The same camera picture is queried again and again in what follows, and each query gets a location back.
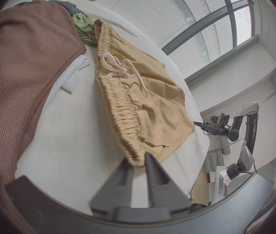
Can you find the tan shorts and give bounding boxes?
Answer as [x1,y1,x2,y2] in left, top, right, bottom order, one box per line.
[93,19,196,168]

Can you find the dark grey garment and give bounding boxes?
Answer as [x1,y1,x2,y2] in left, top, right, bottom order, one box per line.
[46,0,85,15]

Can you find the green garment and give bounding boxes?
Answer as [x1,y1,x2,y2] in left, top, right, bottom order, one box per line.
[72,12,99,46]

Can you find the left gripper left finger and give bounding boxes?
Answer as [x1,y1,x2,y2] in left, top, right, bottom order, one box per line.
[90,159,134,217]

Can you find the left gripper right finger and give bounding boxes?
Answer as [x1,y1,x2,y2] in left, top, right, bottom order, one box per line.
[144,152,193,214]

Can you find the white garment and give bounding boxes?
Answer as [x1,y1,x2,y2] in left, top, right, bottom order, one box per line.
[60,55,90,94]

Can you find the brown garment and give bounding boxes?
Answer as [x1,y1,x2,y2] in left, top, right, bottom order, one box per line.
[0,0,87,204]

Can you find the bed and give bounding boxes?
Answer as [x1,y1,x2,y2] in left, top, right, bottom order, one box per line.
[0,0,210,219]

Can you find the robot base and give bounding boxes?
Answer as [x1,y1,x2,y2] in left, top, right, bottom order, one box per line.
[209,166,232,204]

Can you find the window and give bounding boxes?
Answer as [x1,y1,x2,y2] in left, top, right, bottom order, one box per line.
[93,0,254,80]

